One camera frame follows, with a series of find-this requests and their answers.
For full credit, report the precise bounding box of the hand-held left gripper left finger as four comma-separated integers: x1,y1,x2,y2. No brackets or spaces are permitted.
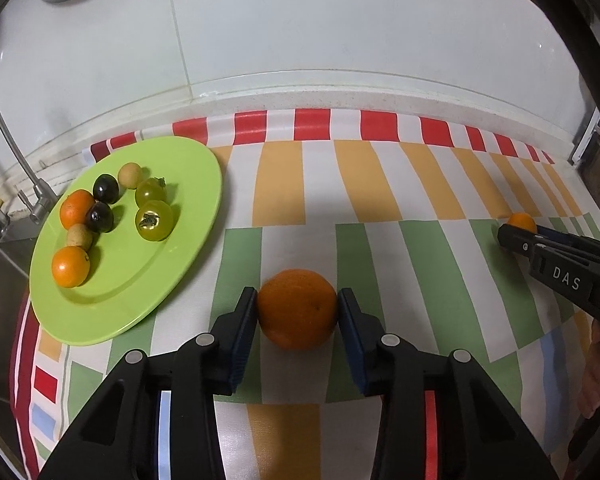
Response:
37,286,259,480

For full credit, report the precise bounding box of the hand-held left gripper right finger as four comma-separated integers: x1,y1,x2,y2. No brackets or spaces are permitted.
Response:
337,287,561,480

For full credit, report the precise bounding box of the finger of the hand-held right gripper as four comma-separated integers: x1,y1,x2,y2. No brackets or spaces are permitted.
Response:
497,223,549,262
535,226,600,264

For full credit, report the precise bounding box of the orange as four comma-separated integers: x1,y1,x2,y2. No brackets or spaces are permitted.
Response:
507,212,538,235
256,268,339,351
51,246,91,288
59,189,97,230

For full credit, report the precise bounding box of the green plate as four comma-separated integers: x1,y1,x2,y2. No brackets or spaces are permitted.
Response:
29,136,224,347

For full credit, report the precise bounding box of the large green tomato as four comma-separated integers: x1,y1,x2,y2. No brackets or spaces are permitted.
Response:
135,200,175,242

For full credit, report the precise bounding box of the small green tomato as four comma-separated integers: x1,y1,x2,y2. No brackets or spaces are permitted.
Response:
135,177,167,207

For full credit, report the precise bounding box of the dark purple tomato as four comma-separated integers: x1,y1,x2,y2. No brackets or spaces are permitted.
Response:
85,202,115,234

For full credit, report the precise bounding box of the yellow longan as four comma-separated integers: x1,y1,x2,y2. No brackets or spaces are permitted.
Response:
66,225,94,251
118,162,143,190

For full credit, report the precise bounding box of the dark plum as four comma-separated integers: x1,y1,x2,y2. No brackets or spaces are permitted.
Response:
92,174,120,203

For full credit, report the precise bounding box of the person's right hand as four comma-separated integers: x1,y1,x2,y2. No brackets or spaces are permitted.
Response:
567,317,600,458

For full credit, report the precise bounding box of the striped tablecloth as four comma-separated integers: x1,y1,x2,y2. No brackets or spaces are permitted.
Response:
10,107,600,480

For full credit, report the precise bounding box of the stainless steel sink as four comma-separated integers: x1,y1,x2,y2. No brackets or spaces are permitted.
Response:
0,232,36,466

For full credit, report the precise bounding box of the thin gooseneck faucet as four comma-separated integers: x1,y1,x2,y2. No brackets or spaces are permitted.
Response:
0,81,60,223

